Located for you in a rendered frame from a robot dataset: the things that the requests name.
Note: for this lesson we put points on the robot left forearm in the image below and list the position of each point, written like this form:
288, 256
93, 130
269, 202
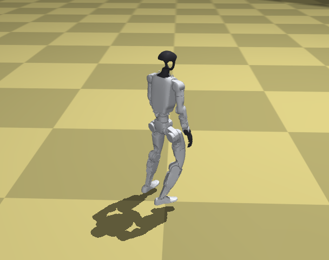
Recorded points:
155, 112

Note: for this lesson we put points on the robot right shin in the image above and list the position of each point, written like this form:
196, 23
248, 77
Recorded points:
170, 180

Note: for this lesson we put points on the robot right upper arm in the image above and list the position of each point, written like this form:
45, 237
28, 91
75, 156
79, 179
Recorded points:
179, 87

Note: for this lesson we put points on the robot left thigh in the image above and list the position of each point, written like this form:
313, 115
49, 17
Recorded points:
158, 140

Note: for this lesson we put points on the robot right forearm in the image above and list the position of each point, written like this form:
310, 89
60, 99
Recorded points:
183, 120

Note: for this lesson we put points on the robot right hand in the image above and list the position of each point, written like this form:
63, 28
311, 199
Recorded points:
189, 135

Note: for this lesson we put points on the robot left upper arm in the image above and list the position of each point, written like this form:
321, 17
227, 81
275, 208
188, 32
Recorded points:
149, 79

